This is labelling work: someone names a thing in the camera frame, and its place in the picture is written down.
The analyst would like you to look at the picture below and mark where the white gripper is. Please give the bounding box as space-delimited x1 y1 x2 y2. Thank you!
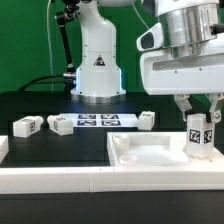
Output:
140 51 224 123

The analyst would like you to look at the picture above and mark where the white square table top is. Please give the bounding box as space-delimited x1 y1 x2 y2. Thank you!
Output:
107 132 224 167

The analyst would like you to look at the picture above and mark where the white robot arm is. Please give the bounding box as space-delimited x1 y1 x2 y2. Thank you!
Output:
63 0 224 123

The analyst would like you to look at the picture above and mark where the white U-shaped fence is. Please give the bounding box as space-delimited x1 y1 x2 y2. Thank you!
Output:
0 134 224 195

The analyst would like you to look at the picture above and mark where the white marker sheet with tags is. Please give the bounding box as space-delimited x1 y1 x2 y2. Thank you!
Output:
61 113 138 127

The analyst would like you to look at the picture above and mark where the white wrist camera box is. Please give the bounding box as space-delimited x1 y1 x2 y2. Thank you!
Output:
136 22 165 51

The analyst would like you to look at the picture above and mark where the black cable bundle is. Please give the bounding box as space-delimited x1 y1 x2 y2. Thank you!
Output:
17 73 77 93

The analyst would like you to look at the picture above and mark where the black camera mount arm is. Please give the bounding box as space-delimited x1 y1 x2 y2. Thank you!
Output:
54 0 81 80

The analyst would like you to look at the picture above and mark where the thin white cable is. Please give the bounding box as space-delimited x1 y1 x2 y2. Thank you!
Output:
45 0 56 92

